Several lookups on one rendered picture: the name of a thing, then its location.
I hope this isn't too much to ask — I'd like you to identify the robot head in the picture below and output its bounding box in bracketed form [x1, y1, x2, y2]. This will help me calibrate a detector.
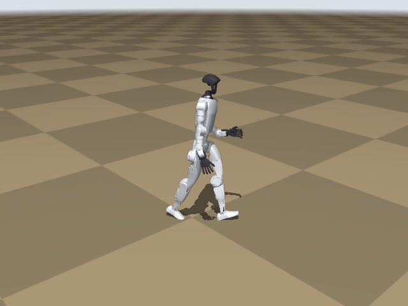
[202, 74, 220, 99]

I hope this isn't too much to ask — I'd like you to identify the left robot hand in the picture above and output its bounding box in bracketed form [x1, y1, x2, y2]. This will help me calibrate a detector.
[221, 126, 243, 139]

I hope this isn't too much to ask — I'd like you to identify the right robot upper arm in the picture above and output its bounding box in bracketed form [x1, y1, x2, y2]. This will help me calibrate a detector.
[196, 101, 208, 135]

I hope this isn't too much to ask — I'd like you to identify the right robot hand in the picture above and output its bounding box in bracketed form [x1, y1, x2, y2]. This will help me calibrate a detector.
[198, 151, 215, 174]

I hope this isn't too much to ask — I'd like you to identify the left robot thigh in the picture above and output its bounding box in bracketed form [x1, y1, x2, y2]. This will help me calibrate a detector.
[206, 141, 223, 187]

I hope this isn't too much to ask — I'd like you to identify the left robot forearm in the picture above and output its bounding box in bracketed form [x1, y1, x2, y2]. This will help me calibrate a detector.
[212, 125, 226, 137]

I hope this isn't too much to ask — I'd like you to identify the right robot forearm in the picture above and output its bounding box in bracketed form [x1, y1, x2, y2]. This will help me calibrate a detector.
[195, 127, 205, 158]

